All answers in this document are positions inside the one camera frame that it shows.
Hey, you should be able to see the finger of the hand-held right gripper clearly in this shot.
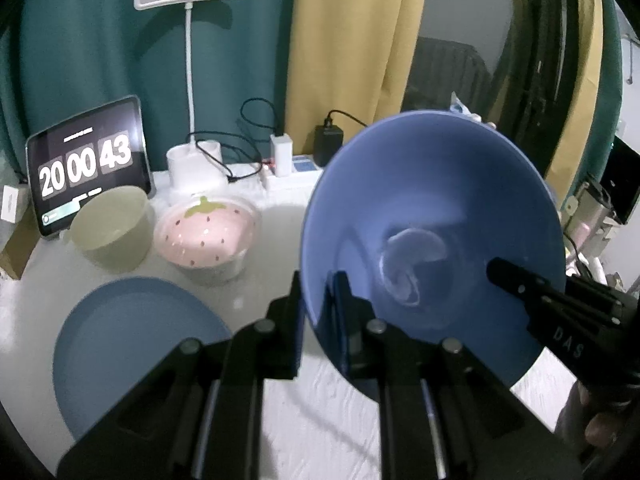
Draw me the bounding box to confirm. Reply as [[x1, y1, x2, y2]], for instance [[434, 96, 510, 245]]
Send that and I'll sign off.
[[486, 257, 626, 332], [565, 274, 640, 322]]

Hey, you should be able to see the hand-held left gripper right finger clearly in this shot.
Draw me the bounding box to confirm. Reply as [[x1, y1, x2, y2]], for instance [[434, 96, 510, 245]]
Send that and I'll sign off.
[[325, 270, 583, 480]]

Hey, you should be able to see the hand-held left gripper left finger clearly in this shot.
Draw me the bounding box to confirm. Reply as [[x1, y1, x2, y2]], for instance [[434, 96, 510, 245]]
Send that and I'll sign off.
[[55, 270, 306, 480]]

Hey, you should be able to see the pink strawberry bowl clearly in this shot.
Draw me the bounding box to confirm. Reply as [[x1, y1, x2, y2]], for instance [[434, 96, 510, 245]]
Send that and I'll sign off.
[[152, 196, 263, 286]]

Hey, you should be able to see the large blue bowl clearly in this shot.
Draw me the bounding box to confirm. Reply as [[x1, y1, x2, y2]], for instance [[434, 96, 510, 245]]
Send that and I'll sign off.
[[300, 110, 568, 403]]

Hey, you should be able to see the blue plate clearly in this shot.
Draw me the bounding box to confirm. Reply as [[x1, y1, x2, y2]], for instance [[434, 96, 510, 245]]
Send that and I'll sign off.
[[52, 276, 236, 441]]

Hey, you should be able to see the pale yellow bowl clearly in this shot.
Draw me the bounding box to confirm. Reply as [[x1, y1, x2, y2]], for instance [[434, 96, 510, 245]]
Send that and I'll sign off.
[[69, 185, 153, 276]]

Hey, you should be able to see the person's right hand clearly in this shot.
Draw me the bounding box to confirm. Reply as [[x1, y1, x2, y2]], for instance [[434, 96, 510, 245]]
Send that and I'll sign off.
[[552, 380, 640, 466]]

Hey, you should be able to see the black monitor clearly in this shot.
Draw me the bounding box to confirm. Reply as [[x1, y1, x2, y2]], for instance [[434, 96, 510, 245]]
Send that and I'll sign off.
[[607, 135, 640, 226]]

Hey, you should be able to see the white power strip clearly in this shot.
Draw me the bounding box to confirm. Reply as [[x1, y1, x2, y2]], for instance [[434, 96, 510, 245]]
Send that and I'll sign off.
[[260, 155, 326, 191]]

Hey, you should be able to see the black power adapter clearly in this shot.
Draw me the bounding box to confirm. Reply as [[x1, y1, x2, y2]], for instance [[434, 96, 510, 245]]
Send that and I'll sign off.
[[313, 117, 346, 167]]

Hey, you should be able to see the white charger plug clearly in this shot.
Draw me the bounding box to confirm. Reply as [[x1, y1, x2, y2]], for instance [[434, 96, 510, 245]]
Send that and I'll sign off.
[[270, 132, 293, 177]]

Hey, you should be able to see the narrow yellow curtain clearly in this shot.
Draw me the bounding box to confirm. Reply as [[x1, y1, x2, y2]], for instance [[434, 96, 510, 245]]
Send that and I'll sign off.
[[545, 0, 606, 191]]

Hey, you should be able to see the narrow teal curtain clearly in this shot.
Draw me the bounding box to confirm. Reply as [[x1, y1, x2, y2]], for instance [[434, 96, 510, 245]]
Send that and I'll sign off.
[[560, 0, 623, 211]]

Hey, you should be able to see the dark ribbed radiator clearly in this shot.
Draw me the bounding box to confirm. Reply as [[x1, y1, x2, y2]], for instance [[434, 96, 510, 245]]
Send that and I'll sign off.
[[402, 36, 493, 111]]

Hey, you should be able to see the tablet showing clock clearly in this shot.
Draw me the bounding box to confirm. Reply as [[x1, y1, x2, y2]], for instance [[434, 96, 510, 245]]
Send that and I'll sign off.
[[25, 95, 157, 238]]

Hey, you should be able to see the wide yellow curtain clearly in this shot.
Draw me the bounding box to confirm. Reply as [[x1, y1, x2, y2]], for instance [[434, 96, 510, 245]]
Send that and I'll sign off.
[[284, 0, 433, 153]]

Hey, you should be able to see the cardboard box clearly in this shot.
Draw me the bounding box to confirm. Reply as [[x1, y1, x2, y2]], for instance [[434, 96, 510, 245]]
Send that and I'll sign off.
[[0, 210, 41, 281]]

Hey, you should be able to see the small white box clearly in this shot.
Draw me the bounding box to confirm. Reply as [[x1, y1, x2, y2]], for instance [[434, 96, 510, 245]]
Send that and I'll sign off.
[[0, 185, 23, 223]]

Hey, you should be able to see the wide teal curtain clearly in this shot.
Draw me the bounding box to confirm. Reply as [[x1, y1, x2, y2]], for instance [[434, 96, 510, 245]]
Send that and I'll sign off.
[[0, 0, 301, 171]]

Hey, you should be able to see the black cable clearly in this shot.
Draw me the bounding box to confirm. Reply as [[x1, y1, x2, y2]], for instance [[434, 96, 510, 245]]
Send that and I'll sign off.
[[325, 108, 371, 128], [187, 131, 263, 183], [241, 97, 281, 136]]

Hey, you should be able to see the black window frame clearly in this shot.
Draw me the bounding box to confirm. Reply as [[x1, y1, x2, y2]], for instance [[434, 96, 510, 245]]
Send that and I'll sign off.
[[492, 0, 581, 171]]

